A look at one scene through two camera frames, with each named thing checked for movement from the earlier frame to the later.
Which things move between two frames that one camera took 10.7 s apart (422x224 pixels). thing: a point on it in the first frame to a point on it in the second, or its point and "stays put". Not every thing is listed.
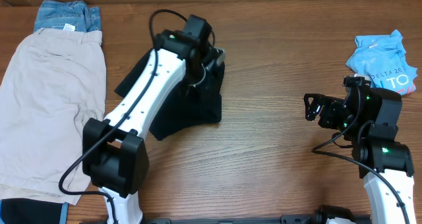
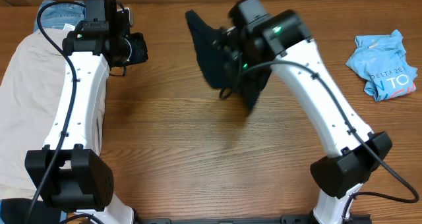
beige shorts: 55,83 stays put
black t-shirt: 188,106 to 211,58
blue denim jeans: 70,16 stays put
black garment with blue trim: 23,211 stays put
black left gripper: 213,76 to 140,55
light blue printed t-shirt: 383,60 stays put
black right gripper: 329,107 to 233,67
